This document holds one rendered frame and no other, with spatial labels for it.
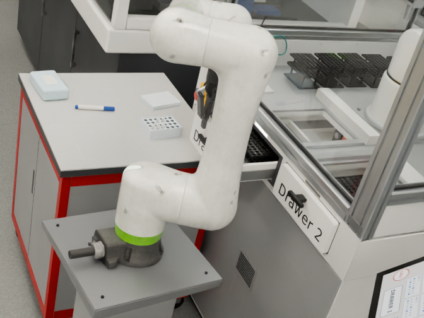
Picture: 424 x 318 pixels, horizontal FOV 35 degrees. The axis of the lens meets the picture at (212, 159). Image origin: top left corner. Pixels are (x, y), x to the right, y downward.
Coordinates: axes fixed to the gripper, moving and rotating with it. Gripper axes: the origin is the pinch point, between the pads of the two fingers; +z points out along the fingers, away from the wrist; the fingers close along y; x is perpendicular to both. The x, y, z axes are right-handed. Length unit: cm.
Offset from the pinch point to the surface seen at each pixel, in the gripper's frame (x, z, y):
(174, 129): -21.4, 13.9, -0.7
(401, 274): 78, -8, -13
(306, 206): 36.8, 4.2, -16.2
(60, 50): -160, 52, 0
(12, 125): -154, 93, 23
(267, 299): 32, 46, -18
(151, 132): -20.6, 14.5, 7.9
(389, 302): 83, -7, -5
